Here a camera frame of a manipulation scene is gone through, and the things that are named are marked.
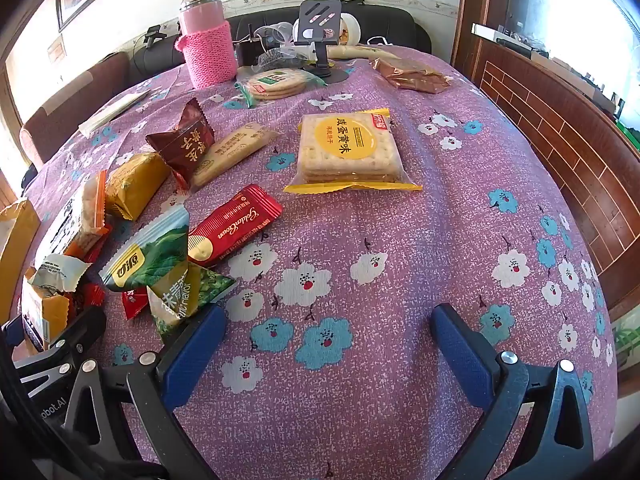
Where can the beige long object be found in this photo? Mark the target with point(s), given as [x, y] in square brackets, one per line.
[360, 51]

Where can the wooden door frame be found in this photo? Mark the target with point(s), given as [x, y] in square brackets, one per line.
[480, 0]

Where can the pink knit-sleeved thermos bottle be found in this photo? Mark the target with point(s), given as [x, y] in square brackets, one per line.
[207, 55]

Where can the black phone stand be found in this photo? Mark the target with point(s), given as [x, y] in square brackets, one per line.
[317, 20]

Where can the clear plastic cup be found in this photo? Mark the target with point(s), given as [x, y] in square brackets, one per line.
[281, 32]

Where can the round cracker packet green label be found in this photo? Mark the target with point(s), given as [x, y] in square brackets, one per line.
[275, 85]

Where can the golden sandwich cracker packet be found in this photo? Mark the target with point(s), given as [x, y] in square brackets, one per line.
[135, 182]

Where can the small wall plaque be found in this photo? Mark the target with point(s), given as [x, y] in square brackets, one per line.
[56, 50]

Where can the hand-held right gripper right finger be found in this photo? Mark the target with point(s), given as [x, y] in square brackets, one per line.
[460, 355]

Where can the yellow square cracker packet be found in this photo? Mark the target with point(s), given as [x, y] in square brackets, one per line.
[345, 150]

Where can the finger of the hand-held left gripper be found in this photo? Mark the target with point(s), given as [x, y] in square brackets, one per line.
[60, 332]

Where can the white power strip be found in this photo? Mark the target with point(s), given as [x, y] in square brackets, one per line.
[500, 36]

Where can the small white grey packet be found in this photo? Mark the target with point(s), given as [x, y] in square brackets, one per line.
[55, 270]

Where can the small red candy packet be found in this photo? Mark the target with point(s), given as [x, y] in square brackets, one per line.
[91, 294]
[134, 304]

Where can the black leather sofa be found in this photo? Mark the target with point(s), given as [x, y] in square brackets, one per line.
[390, 25]

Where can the red long biscuit packet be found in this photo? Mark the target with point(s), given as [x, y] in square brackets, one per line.
[235, 225]

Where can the yellow cardboard box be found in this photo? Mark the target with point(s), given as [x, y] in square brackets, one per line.
[15, 255]

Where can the green leaf-print snack packet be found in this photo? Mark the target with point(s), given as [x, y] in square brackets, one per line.
[145, 260]

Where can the brown fabric armchair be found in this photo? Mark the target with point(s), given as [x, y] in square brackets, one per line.
[65, 105]

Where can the brown snack packet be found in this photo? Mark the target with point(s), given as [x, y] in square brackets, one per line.
[407, 77]

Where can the purple floral tablecloth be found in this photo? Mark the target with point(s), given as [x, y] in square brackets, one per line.
[350, 260]

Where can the wooden brick-pattern cabinet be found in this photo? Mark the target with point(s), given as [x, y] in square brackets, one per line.
[550, 125]

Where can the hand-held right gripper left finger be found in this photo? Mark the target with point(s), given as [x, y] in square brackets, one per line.
[195, 350]

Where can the beige long cracker packet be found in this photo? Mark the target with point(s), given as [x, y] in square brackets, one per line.
[235, 152]

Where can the green plant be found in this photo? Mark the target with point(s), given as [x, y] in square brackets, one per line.
[627, 335]

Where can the black device on sofa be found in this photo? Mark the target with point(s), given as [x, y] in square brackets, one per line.
[155, 36]

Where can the orange-edged cracker packet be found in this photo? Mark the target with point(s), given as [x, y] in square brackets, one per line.
[75, 220]

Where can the green pea snack packet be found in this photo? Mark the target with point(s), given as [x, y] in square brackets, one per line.
[180, 300]

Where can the dark red date snack packet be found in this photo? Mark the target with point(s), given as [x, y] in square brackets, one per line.
[182, 145]

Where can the white cup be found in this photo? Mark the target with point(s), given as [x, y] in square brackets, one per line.
[351, 27]

